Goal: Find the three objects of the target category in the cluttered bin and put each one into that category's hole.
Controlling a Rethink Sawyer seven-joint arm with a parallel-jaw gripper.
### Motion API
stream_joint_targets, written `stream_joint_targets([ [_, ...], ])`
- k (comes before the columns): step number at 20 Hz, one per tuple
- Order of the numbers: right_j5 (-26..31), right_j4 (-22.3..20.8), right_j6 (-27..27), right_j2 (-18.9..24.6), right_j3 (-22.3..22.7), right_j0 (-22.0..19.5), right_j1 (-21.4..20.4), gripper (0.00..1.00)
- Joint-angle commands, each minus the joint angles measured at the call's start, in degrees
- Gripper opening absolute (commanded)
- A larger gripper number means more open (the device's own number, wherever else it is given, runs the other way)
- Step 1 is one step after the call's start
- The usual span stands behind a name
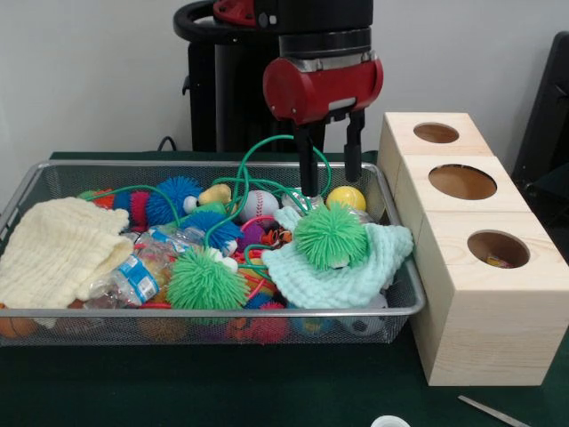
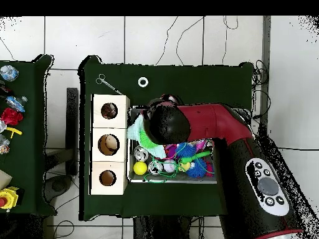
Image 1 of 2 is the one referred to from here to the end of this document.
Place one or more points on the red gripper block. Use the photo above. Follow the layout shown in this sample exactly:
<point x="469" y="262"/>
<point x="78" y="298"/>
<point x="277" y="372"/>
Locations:
<point x="320" y="91"/>

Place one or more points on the multicoloured patterned cloth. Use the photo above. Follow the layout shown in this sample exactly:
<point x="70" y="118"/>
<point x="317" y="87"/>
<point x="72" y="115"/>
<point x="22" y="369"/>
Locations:
<point x="500" y="261"/>

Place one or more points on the cream knitted cloth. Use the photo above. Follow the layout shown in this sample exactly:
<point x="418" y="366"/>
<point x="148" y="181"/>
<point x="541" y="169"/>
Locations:
<point x="58" y="249"/>

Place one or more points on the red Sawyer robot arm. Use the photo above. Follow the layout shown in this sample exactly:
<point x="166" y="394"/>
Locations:
<point x="320" y="18"/>

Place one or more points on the wooden box with three holes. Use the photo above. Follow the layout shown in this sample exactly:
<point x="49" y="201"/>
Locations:
<point x="489" y="333"/>

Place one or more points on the yellow ball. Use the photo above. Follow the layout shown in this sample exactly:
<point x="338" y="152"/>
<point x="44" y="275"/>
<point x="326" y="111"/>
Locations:
<point x="346" y="198"/>

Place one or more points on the green spiky rubber ball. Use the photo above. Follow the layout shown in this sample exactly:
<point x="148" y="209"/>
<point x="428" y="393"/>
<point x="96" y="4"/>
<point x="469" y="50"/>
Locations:
<point x="331" y="236"/>

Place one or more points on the white toy baseball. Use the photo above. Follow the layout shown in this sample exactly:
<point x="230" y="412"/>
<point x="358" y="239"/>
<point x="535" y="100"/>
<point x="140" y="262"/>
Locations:
<point x="262" y="204"/>

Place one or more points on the mint green knitted cloth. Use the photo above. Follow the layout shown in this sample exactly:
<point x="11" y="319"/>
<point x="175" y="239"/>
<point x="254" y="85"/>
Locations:
<point x="338" y="284"/>

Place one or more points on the blue spiky rubber ball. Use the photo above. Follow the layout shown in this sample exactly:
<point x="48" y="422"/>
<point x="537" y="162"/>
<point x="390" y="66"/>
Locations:
<point x="218" y="229"/>

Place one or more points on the blue spiky ball with eyes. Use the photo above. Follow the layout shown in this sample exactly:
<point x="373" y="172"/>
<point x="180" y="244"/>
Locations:
<point x="173" y="195"/>

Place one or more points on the green spiky ball with eyes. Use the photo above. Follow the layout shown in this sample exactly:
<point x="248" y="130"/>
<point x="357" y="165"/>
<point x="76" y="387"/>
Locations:
<point x="204" y="280"/>

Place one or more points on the striped spiky caterpillar toy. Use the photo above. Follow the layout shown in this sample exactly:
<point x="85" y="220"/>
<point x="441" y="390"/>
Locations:
<point x="133" y="207"/>

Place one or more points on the crushed bottle with blue label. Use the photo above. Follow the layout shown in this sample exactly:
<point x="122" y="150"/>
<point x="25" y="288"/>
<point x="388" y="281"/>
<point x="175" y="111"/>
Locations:
<point x="129" y="278"/>

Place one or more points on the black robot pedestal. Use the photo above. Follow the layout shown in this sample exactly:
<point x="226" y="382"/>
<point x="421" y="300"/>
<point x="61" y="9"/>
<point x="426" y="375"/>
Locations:
<point x="231" y="89"/>

